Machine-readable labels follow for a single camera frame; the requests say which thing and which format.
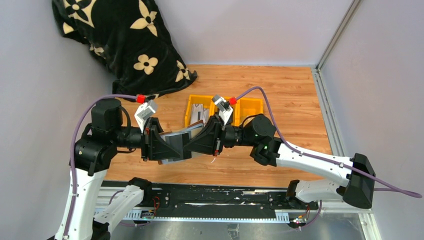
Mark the yellow bin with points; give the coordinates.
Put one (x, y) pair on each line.
(232, 109)
(246, 107)
(206, 100)

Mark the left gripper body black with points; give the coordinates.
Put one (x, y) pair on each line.
(151, 124)

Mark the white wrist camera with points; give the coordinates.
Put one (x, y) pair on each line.
(224, 108)
(144, 112)

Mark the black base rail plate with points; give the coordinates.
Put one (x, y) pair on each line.
(220, 202)

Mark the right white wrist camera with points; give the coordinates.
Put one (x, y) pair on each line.
(224, 108)

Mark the brown leather card holder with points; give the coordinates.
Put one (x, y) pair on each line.
(177, 140)

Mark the silver cards pile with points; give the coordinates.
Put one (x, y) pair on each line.
(199, 113)

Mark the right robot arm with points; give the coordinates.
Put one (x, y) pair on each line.
(349, 179)

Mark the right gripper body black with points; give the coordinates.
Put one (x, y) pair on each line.
(226, 137)

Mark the black floral blanket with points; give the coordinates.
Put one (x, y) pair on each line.
(130, 39)

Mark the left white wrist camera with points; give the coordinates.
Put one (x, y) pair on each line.
(144, 112)

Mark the yellow bin right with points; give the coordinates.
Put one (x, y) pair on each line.
(246, 107)

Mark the aluminium frame post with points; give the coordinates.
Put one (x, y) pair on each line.
(342, 26)

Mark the yellow bin middle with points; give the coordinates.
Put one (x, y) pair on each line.
(232, 109)

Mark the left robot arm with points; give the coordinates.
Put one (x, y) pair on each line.
(90, 159)

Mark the yellow bin left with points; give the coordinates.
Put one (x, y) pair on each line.
(206, 100)

